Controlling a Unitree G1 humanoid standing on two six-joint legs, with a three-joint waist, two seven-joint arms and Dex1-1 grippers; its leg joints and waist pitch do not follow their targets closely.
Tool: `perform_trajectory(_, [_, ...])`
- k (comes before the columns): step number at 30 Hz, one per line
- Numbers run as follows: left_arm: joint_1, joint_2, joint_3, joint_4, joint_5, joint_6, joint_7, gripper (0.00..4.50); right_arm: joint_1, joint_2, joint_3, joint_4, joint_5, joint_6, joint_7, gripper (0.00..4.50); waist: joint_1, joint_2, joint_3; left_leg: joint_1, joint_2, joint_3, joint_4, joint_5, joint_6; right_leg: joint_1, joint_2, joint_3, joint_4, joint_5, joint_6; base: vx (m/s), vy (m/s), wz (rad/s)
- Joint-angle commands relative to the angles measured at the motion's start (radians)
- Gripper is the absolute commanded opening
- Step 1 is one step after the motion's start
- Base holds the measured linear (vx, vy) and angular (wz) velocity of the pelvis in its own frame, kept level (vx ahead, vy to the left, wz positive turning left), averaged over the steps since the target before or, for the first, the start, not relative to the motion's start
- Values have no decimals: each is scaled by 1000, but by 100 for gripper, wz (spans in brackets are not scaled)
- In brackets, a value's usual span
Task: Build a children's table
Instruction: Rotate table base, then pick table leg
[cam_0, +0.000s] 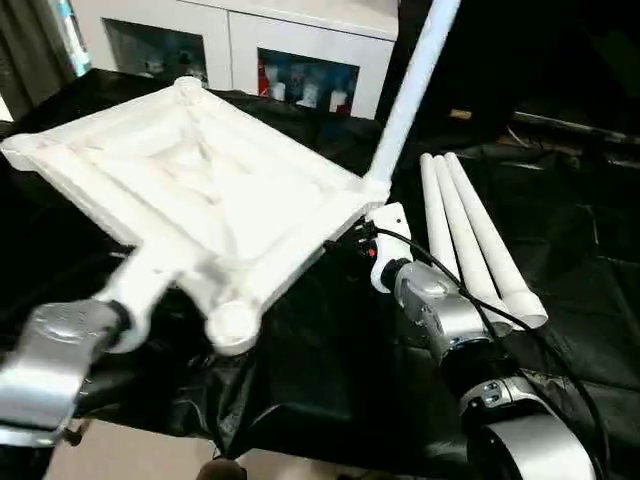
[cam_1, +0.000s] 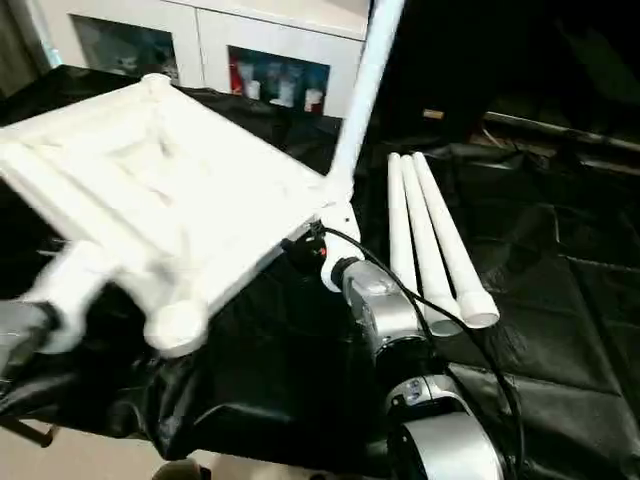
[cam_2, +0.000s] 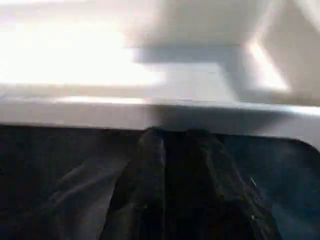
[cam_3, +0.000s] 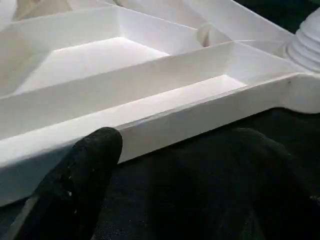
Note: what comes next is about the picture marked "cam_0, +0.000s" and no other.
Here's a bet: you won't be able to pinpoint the white plastic table leg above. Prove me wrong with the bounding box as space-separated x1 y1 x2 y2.
443 152 550 331
419 152 464 281
432 154 516 334
367 0 462 195

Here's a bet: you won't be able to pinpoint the white plastic table top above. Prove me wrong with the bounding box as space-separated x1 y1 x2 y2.
0 76 392 357

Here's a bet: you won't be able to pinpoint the black work mat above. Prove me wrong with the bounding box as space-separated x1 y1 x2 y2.
0 67 640 474

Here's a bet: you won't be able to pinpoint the white bottle blue print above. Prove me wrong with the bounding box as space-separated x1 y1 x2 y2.
298 74 321 107

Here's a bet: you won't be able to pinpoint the large black box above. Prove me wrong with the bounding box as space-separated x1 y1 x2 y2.
382 0 531 146

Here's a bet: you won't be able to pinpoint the silver metal bar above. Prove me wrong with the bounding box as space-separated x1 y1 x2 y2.
512 110 640 147

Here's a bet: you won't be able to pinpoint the white glass-door cabinet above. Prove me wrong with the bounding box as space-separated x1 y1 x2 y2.
69 0 401 121

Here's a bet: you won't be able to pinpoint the grey curtain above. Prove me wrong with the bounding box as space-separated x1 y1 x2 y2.
0 0 76 121

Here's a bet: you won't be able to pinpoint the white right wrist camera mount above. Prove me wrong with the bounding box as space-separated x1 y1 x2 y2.
367 201 417 295

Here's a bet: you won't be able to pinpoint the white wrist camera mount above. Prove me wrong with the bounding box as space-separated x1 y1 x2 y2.
367 201 417 295
96 243 177 355

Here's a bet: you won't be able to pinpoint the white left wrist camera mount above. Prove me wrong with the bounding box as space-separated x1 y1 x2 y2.
96 243 177 355

